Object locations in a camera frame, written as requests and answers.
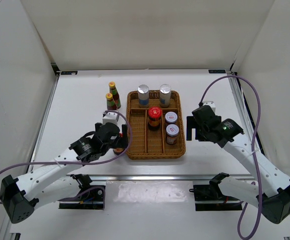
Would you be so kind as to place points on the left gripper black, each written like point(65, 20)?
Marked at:
point(121, 142)

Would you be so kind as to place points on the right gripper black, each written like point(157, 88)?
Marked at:
point(191, 123)

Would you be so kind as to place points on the white-lid spice jar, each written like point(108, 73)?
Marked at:
point(171, 118)
point(172, 132)

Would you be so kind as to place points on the red-lid chili jar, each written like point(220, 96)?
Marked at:
point(154, 118)
point(118, 148)

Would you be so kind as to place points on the blue-label pellet jar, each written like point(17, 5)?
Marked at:
point(164, 95)
point(143, 96)

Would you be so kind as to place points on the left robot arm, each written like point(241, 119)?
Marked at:
point(22, 195)

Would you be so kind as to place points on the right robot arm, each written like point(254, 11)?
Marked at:
point(271, 195)

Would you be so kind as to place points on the near yellow-cap sauce bottle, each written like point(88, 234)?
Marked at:
point(110, 102)

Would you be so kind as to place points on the yellow-cap sauce bottle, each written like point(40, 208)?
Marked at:
point(114, 91)
point(110, 102)

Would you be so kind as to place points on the wicker basket tray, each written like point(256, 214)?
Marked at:
point(152, 144)

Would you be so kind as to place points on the far yellow-cap sauce bottle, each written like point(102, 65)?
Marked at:
point(114, 91)

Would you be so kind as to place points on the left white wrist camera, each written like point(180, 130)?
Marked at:
point(110, 117)

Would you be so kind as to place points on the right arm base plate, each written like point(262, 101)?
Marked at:
point(206, 201)

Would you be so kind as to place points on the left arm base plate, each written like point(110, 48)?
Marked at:
point(90, 196)

